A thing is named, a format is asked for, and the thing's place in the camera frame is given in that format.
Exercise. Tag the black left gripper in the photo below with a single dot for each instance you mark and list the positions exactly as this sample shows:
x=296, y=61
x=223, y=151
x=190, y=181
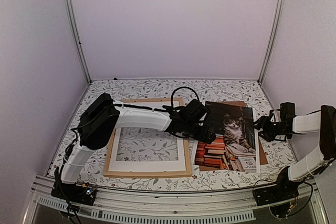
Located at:
x=210, y=140

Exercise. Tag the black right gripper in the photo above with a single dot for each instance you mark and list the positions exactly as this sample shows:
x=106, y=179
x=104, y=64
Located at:
x=263, y=123

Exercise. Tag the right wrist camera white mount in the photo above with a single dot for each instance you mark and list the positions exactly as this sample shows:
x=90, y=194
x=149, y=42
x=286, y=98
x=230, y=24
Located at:
x=274, y=115

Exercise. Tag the cat photo white border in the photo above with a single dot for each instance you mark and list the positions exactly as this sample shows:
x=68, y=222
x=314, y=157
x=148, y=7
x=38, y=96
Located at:
x=145, y=111

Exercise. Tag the left aluminium corner post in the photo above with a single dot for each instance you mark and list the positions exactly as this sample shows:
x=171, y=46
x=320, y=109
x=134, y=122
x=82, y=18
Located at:
x=77, y=40

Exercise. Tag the front aluminium rail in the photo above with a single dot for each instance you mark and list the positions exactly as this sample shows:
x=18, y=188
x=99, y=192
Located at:
x=114, y=205

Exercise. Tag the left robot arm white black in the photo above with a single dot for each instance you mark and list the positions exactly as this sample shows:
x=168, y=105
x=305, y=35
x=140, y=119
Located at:
x=105, y=114

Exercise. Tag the aluminium corner post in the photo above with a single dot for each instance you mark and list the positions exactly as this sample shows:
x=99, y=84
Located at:
x=77, y=40
x=271, y=41

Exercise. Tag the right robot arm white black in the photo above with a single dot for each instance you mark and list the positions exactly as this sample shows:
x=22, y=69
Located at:
x=319, y=123

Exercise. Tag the right aluminium corner post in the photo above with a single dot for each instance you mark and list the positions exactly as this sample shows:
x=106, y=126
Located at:
x=271, y=41

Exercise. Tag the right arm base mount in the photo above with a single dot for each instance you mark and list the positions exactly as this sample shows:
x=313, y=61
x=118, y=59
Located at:
x=283, y=189

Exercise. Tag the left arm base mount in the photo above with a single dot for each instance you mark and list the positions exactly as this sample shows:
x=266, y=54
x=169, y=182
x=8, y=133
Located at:
x=83, y=194

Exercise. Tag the light wooden picture frame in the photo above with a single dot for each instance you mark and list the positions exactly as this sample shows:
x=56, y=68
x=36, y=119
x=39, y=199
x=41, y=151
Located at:
x=163, y=169

